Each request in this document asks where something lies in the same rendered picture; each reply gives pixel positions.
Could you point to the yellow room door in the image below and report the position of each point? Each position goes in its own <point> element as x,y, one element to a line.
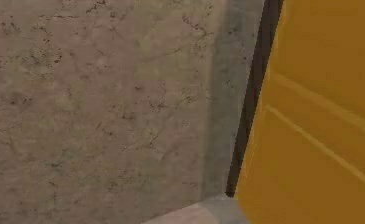
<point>316,116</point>

